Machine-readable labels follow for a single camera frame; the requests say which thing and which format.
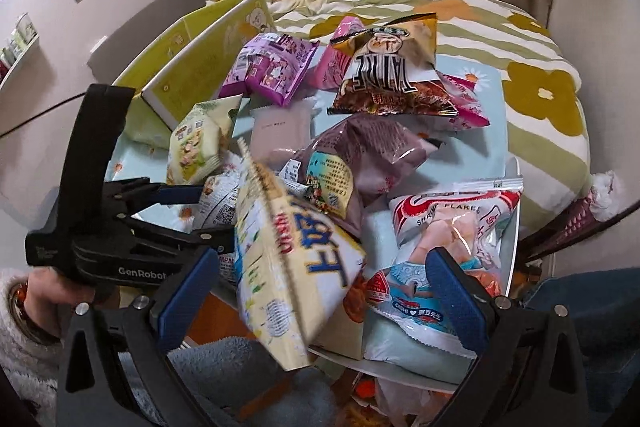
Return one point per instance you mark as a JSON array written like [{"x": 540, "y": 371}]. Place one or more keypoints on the green white snack packet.
[{"x": 192, "y": 147}]

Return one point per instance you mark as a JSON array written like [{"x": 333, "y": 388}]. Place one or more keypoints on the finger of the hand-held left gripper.
[
  {"x": 182, "y": 195},
  {"x": 205, "y": 239}
]

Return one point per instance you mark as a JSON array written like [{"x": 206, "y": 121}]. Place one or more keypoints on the white wall shelf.
[{"x": 17, "y": 57}]

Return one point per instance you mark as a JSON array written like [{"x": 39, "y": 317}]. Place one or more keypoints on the white printed snack packet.
[{"x": 217, "y": 202}]

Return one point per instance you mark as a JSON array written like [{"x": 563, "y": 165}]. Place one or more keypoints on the red white shrimp chip bag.
[{"x": 440, "y": 222}]

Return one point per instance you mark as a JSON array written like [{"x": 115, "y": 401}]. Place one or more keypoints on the grey headboard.
[{"x": 145, "y": 22}]

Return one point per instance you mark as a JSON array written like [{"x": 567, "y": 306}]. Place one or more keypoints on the white printed mug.
[{"x": 26, "y": 26}]

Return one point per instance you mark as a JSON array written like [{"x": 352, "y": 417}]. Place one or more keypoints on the yellow white snack bag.
[{"x": 290, "y": 267}]

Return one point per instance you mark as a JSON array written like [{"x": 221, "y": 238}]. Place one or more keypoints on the maroon patterned cloth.
[{"x": 575, "y": 222}]

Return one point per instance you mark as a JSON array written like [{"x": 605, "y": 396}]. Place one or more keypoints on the mauve snack bag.
[{"x": 380, "y": 147}]

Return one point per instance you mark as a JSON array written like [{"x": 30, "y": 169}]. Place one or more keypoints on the person's jeans leg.
[{"x": 600, "y": 307}]

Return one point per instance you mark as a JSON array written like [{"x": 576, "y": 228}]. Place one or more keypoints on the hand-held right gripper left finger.
[{"x": 186, "y": 289}]

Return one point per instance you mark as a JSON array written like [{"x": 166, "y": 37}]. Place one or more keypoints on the clear plastic bag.
[{"x": 395, "y": 402}]

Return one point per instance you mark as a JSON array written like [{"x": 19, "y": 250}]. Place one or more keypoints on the person's left forearm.
[{"x": 22, "y": 377}]

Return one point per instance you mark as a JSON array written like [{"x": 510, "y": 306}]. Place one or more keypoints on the brown gold chip bag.
[{"x": 395, "y": 57}]

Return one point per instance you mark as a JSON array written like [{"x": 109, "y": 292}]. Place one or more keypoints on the person's left hand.
[{"x": 47, "y": 294}]

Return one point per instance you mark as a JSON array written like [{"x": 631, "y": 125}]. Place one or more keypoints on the cream orange snack packet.
[{"x": 350, "y": 332}]

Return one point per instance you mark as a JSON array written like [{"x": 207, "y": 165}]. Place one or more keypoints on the pale pink square packet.
[{"x": 280, "y": 132}]

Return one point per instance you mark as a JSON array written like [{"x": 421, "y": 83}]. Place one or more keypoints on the purple snack packet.
[{"x": 270, "y": 67}]

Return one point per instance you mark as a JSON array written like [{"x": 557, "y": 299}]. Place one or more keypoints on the yellow green storage box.
[{"x": 200, "y": 57}]

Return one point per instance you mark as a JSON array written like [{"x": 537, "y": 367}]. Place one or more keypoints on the white fluffy cloth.
[{"x": 606, "y": 189}]

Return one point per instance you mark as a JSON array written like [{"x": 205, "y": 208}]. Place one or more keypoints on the floral striped blanket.
[{"x": 540, "y": 57}]

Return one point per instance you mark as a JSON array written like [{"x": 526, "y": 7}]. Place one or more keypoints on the grey blue fleece cloth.
[{"x": 240, "y": 357}]

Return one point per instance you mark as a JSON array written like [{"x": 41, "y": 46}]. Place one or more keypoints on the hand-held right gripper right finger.
[{"x": 455, "y": 302}]

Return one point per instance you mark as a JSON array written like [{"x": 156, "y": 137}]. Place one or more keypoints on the pink strawberry candy packet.
[{"x": 327, "y": 64}]

